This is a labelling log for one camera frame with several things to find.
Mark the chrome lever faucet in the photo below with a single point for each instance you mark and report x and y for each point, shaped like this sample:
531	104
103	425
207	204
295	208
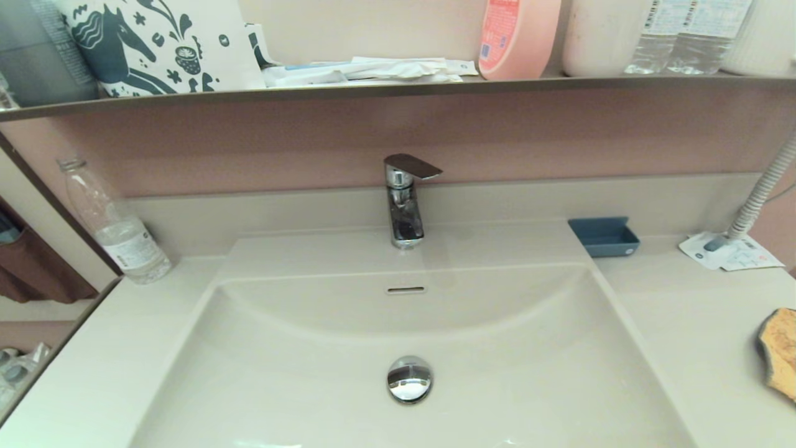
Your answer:
405	211

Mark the orange and grey cleaning cloth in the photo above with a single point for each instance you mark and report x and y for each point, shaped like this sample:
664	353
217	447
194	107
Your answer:
780	354

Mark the chrome sink drain stopper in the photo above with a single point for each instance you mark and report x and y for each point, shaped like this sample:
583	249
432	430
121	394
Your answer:
409	379

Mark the white ceramic sink basin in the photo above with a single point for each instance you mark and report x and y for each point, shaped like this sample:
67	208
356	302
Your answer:
497	373

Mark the crumpled white plastic packet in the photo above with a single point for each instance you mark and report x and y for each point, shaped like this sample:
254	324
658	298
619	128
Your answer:
404	68

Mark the small white sachet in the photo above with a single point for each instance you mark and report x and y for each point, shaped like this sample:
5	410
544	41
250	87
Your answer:
463	66

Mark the white sachet with blue stripe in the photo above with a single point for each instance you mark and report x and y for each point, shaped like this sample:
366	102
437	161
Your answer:
305	73

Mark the blue plastic soap dish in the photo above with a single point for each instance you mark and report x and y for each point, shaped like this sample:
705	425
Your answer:
606	239

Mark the pink plastic bottle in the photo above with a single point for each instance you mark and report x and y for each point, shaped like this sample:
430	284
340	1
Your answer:
519	37

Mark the white box with dark print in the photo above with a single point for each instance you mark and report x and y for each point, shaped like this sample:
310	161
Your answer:
261	46

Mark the clear plastic water bottle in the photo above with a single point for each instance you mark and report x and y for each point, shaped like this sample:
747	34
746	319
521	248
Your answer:
124	242

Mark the plain white round container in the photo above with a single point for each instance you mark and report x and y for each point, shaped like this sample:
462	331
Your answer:
600	37

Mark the white bag with horse print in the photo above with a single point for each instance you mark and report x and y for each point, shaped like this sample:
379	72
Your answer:
161	43

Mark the white printed paper leaflet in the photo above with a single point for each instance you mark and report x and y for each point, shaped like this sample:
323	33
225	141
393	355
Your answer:
758	256
699	252

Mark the small clear labelled water bottle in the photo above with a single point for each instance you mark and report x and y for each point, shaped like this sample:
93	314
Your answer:
709	43
653	43

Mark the grey container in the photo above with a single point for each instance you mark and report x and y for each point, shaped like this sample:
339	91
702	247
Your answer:
37	56

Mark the plastic wrapped bottle pack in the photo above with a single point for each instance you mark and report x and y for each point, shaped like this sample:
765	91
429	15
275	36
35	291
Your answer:
18	373

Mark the white ribbed container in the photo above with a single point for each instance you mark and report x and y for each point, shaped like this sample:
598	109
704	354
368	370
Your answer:
768	37

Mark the brown wall shelf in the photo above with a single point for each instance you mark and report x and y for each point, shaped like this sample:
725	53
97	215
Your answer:
373	89

